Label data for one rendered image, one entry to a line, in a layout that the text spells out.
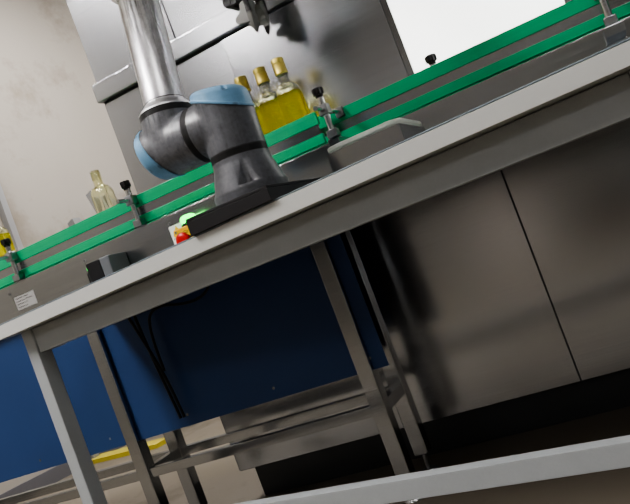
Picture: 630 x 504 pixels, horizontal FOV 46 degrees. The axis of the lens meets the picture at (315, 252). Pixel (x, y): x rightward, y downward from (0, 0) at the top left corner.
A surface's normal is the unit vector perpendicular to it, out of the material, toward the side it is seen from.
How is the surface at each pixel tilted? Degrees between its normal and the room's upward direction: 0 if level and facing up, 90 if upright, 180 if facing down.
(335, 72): 90
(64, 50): 90
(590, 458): 90
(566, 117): 90
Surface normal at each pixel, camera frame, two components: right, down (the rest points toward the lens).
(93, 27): -0.37, 0.11
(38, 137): 0.79, -0.31
